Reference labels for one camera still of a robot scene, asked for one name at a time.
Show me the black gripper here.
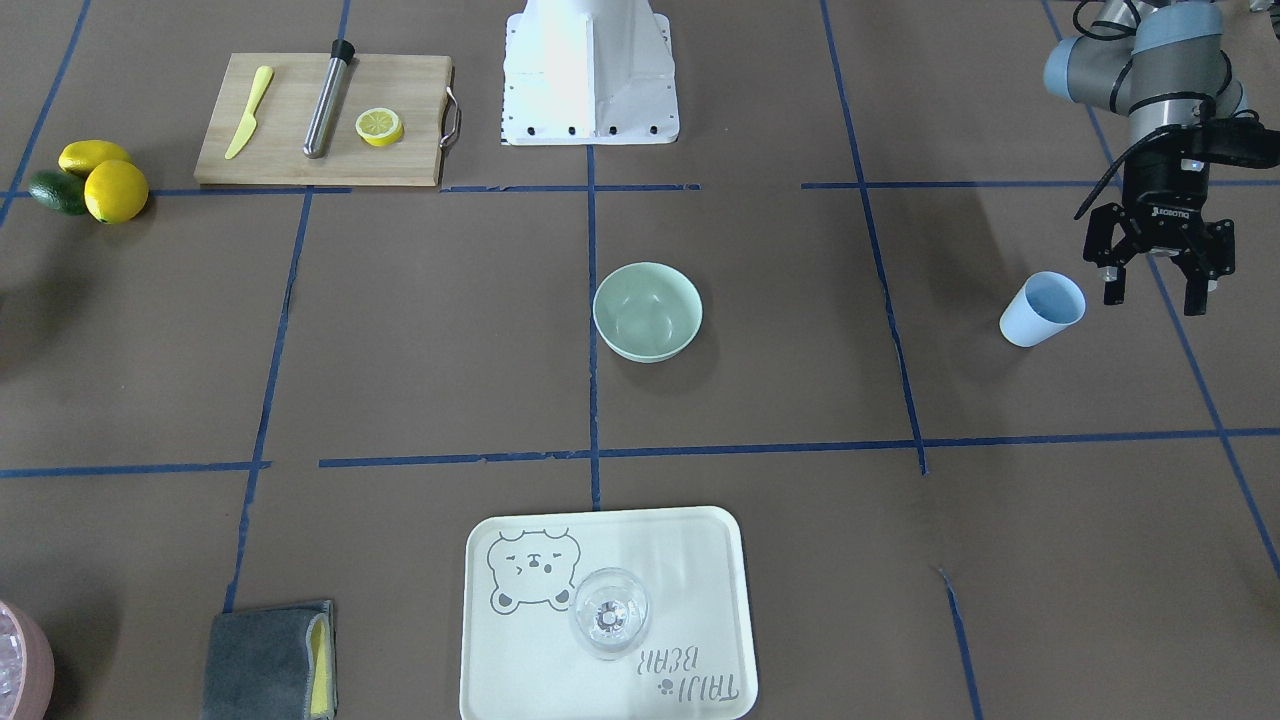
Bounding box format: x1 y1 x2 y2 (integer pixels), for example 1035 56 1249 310
1083 150 1235 316

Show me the small light blue cup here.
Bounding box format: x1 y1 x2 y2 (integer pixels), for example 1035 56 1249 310
998 272 1087 348

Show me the green ceramic bowl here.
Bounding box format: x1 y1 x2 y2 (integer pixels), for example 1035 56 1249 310
591 263 704 364

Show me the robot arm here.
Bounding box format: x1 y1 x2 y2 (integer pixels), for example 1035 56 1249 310
1043 1 1253 316

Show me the pink bowl of ice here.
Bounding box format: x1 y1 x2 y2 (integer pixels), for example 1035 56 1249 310
1 601 55 719

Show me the cream bear serving tray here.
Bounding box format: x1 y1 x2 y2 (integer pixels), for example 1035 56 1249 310
458 506 759 719

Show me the clear wine glass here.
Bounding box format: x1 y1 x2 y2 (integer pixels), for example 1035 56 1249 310
570 568 652 661

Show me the wooden cutting board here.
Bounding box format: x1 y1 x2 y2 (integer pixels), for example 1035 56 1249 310
193 53 463 188

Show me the half lemon slice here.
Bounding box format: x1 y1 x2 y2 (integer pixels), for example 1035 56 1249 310
355 108 404 149

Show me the yellow plastic knife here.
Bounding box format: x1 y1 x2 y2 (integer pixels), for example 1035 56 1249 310
224 65 274 160

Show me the grey folded cloth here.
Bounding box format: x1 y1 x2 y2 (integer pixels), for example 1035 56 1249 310
200 600 338 719

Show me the yellow lemon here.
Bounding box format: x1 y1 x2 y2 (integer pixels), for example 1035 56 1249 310
58 138 132 179
84 159 150 224

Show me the green lime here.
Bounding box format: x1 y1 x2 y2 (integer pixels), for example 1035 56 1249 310
27 170 88 217

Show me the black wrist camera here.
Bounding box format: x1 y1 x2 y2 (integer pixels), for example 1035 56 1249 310
1183 117 1279 170

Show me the white camera pole base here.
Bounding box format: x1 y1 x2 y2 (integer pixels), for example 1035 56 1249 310
500 1 681 147

